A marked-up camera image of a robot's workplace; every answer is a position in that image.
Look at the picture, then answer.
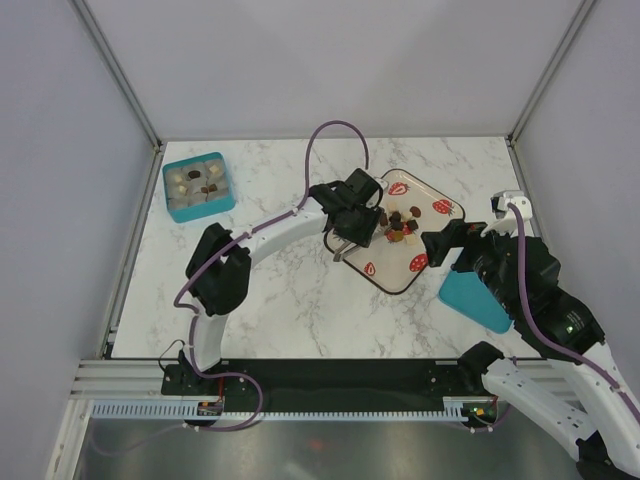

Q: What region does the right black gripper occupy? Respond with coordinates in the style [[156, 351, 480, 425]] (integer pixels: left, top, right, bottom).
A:
[[419, 216, 521, 313]]

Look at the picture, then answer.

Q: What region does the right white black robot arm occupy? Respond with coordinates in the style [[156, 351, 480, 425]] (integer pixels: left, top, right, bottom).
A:
[[421, 220, 639, 479]]

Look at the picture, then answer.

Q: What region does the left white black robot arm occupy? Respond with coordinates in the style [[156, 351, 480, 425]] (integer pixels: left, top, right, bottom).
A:
[[174, 168, 388, 394]]

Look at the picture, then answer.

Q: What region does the teal chocolate box tray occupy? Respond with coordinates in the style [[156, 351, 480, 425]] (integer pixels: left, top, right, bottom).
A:
[[161, 152, 236, 223]]

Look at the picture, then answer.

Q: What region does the strawberry pattern square plate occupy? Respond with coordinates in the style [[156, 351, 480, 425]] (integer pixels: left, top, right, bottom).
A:
[[324, 169, 465, 295]]

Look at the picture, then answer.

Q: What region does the teal box lid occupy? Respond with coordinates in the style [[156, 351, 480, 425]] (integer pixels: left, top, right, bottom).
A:
[[438, 270, 513, 334]]

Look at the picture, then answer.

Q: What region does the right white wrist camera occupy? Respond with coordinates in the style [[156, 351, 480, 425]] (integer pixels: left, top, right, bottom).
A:
[[485, 190, 533, 235]]

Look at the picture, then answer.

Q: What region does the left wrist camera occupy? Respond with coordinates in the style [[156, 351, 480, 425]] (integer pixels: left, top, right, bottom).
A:
[[375, 177, 389, 191]]

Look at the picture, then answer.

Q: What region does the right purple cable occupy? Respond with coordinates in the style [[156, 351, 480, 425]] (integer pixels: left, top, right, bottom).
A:
[[507, 202, 640, 421]]

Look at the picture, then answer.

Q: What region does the purple cable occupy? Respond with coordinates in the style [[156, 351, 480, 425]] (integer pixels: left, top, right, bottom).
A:
[[173, 119, 371, 316], [507, 202, 640, 421]]

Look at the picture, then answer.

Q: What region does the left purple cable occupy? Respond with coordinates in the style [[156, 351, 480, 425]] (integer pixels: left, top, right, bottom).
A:
[[173, 119, 371, 316]]

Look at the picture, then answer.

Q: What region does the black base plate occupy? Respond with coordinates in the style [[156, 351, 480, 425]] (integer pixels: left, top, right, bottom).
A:
[[159, 357, 496, 414]]

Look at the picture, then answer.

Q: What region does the slotted grey cable duct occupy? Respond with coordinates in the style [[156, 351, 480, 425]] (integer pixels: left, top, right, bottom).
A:
[[90, 398, 469, 423]]

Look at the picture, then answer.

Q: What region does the aluminium frame rail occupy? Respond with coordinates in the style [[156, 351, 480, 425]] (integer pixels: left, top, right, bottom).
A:
[[70, 360, 164, 400]]

